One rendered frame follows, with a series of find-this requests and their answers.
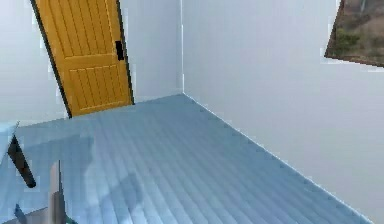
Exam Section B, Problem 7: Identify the yellow wooden room door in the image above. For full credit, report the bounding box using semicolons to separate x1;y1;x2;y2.
29;0;136;119

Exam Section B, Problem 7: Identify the window with outdoor view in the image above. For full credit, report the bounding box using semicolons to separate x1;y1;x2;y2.
324;0;384;68

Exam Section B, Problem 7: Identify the black door handle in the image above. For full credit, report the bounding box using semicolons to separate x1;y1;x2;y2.
115;40;125;62

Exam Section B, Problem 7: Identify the pale table with black legs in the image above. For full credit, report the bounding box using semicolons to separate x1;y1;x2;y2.
0;121;37;189

